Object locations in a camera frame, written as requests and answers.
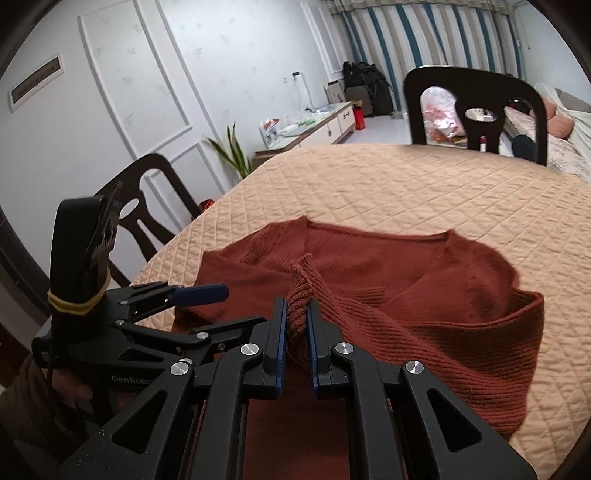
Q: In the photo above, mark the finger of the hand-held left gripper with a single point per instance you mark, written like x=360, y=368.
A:
x=203, y=294
x=207, y=334

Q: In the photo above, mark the clear plastic bag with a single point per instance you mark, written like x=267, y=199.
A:
x=438, y=120

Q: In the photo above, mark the dark cushion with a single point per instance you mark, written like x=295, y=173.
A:
x=524, y=146

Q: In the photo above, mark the white low cabinet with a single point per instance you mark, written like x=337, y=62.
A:
x=332, y=124

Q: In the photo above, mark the framed wall picture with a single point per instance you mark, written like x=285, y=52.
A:
x=34, y=83

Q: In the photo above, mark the beige quilted tablecloth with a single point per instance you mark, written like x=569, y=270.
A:
x=369, y=194

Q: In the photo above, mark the striped curtain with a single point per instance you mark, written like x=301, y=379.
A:
x=415, y=37

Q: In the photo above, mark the rust red knit sweater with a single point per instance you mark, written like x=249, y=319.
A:
x=415, y=286

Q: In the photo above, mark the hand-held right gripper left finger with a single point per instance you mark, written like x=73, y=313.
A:
x=279, y=341

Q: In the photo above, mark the printed paper box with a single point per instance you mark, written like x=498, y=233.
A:
x=270, y=131

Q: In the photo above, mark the black chair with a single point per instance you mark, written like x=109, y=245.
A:
x=180, y=194
x=415, y=106

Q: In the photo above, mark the small red object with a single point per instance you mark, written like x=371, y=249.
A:
x=207, y=205

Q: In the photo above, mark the pink pillow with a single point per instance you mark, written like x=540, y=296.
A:
x=558, y=124

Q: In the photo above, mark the person's left hand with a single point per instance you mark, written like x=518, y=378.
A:
x=69, y=385

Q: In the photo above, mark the flat cardboard box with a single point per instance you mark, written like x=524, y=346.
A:
x=334, y=91

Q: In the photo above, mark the black chair back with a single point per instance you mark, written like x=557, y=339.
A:
x=415, y=106

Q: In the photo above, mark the green potted plant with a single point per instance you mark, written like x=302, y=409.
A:
x=235, y=152

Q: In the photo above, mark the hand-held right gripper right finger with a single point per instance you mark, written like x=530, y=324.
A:
x=315, y=350

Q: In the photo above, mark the red bottle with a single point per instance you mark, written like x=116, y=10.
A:
x=359, y=119

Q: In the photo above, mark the black backpack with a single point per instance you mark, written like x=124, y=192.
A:
x=376, y=92

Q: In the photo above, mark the person's left forearm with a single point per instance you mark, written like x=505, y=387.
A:
x=23, y=406

